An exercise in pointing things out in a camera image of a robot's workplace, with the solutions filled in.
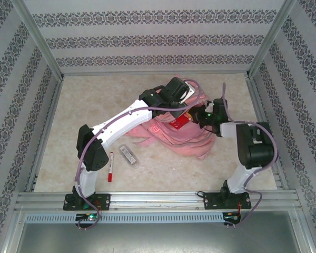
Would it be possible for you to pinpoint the red stationery packet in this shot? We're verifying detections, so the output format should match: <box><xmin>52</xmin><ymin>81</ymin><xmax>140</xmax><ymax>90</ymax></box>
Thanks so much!
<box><xmin>168</xmin><ymin>113</ymin><xmax>190</xmax><ymax>130</ymax></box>

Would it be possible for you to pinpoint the pink student backpack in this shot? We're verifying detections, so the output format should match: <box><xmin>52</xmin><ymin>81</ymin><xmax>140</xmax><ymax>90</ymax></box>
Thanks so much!
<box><xmin>125</xmin><ymin>75</ymin><xmax>215</xmax><ymax>160</ymax></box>

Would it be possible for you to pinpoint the clear plastic refill box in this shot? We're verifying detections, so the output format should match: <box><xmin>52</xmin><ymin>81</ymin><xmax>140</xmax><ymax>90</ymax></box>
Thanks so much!
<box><xmin>118</xmin><ymin>144</ymin><xmax>139</xmax><ymax>169</ymax></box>

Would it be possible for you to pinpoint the red white marker pen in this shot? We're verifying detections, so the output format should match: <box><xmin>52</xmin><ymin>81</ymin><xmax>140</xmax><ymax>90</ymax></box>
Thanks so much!
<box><xmin>107</xmin><ymin>151</ymin><xmax>115</xmax><ymax>182</ymax></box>

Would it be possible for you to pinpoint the right controller board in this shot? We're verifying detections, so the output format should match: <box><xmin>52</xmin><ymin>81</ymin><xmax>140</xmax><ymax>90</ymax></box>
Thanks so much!
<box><xmin>223</xmin><ymin>212</ymin><xmax>242</xmax><ymax>225</ymax></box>

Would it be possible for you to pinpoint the controller board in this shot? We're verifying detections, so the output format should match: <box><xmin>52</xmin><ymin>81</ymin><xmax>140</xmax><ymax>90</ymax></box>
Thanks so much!
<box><xmin>223</xmin><ymin>212</ymin><xmax>242</xmax><ymax>225</ymax></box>
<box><xmin>75</xmin><ymin>212</ymin><xmax>102</xmax><ymax>225</ymax></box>

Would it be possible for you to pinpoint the grey metal panel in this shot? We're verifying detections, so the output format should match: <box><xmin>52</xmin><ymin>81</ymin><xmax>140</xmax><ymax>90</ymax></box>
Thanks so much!
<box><xmin>15</xmin><ymin>223</ymin><xmax>306</xmax><ymax>253</ymax></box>

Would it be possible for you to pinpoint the left controller board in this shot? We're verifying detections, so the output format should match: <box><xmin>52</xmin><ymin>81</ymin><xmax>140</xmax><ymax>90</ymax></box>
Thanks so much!
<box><xmin>75</xmin><ymin>212</ymin><xmax>102</xmax><ymax>225</ymax></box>

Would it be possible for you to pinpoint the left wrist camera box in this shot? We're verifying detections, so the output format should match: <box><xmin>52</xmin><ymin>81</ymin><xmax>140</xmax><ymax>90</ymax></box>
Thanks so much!
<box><xmin>179</xmin><ymin>81</ymin><xmax>196</xmax><ymax>103</ymax></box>

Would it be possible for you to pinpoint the aluminium side frame beam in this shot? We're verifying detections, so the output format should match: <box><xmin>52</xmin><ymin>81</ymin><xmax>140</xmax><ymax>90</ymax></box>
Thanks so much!
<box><xmin>245</xmin><ymin>73</ymin><xmax>290</xmax><ymax>190</ymax></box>
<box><xmin>26</xmin><ymin>77</ymin><xmax>65</xmax><ymax>192</ymax></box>

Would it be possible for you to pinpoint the aluminium rear frame beam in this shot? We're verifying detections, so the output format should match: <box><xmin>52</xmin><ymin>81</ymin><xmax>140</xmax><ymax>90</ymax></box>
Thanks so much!
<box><xmin>60</xmin><ymin>70</ymin><xmax>251</xmax><ymax>77</ymax></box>

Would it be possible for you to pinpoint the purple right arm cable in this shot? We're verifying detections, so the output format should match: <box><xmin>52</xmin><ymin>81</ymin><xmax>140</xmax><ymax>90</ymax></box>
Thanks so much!
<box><xmin>221</xmin><ymin>82</ymin><xmax>279</xmax><ymax>229</ymax></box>

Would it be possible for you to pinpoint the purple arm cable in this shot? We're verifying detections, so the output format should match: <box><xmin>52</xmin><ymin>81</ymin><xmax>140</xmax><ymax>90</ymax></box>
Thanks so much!
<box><xmin>221</xmin><ymin>82</ymin><xmax>279</xmax><ymax>229</ymax></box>
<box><xmin>73</xmin><ymin>78</ymin><xmax>202</xmax><ymax>230</ymax></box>

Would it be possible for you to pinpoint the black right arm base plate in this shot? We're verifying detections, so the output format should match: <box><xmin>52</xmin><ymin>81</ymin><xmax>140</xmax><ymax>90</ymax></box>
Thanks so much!
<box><xmin>203</xmin><ymin>192</ymin><xmax>252</xmax><ymax>211</ymax></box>

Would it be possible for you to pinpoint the aluminium mounting rail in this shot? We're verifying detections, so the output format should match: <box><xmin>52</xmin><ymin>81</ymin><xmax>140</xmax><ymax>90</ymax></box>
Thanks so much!
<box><xmin>14</xmin><ymin>191</ymin><xmax>302</xmax><ymax>213</ymax></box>

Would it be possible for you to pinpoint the aluminium frame post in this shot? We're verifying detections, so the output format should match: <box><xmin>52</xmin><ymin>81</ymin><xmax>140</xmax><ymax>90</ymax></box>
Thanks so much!
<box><xmin>12</xmin><ymin>0</ymin><xmax>65</xmax><ymax>80</ymax></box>
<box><xmin>248</xmin><ymin>0</ymin><xmax>298</xmax><ymax>79</ymax></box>

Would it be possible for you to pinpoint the grey slotted cable duct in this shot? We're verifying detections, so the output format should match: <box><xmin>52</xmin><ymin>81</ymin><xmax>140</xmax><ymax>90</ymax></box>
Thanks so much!
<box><xmin>25</xmin><ymin>212</ymin><xmax>224</xmax><ymax>224</ymax></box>

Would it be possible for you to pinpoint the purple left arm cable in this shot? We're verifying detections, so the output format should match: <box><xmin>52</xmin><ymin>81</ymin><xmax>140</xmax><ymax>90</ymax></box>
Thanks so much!
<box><xmin>73</xmin><ymin>78</ymin><xmax>202</xmax><ymax>230</ymax></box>

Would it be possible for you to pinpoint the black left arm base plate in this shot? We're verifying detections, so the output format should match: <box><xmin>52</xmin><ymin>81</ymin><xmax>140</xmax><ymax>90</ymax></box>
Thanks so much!
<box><xmin>63</xmin><ymin>193</ymin><xmax>112</xmax><ymax>211</ymax></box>

